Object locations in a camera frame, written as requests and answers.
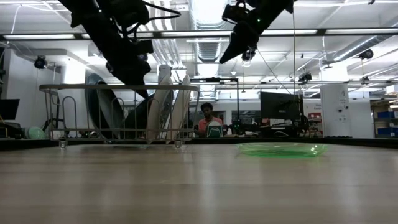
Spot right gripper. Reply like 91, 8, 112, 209
218, 18, 266, 65

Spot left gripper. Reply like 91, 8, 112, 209
102, 29, 155, 100

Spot red patterned plate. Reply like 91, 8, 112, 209
146, 64, 175, 144

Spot dark green plate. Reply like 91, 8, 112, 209
125, 92, 157, 140
96, 80, 126, 140

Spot dark blue floral plate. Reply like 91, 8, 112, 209
167, 74, 193, 144

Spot black computer monitor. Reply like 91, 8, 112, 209
260, 91, 302, 123

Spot person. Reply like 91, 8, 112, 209
22, 125, 48, 140
194, 101, 225, 138

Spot long white light bar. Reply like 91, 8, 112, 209
0, 27, 398, 40

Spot green white bag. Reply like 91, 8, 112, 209
206, 120, 224, 139

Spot cluttered office desk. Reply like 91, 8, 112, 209
229, 121, 322, 139

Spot red white box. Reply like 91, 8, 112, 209
307, 111, 323, 123

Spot white cabinet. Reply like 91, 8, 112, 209
320, 83, 353, 138

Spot dark flat screen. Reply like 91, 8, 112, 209
0, 98, 21, 121

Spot white wire dish rack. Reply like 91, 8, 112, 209
39, 83, 200, 151

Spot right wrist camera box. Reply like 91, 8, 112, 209
221, 2, 250, 25

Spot silver air duct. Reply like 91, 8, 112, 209
188, 0, 233, 63

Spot black stand frame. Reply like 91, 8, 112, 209
189, 77, 241, 135

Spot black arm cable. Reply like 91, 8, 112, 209
136, 1, 182, 35

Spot black aluminium rig frame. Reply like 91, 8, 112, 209
0, 136, 398, 151

